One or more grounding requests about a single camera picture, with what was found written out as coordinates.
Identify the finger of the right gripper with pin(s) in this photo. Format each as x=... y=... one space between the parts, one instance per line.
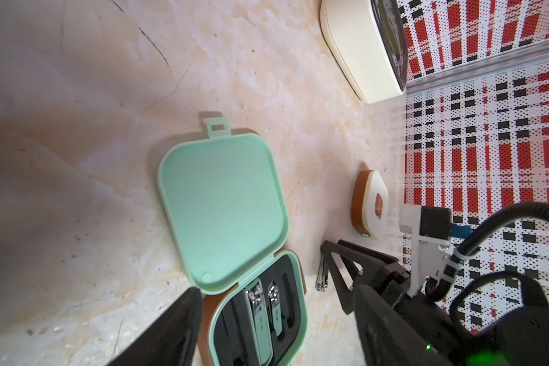
x=351 y=265

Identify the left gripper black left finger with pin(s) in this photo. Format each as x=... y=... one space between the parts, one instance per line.
x=172 y=338

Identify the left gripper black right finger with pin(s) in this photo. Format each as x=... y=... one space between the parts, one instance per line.
x=386 y=338

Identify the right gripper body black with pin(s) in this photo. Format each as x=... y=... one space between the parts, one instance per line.
x=430 y=229

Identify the cream case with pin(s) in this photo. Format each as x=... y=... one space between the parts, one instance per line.
x=370 y=202

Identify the large green nail clipper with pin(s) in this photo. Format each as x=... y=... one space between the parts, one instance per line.
x=259 y=321

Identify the small green nail clipper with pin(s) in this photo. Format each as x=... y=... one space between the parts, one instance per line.
x=275 y=308

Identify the green nail clipper case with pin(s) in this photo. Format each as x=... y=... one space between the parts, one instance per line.
x=229 y=221

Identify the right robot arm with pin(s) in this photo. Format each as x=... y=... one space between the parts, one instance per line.
x=520 y=337

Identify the cream tissue box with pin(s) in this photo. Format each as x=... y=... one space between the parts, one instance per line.
x=367 y=40

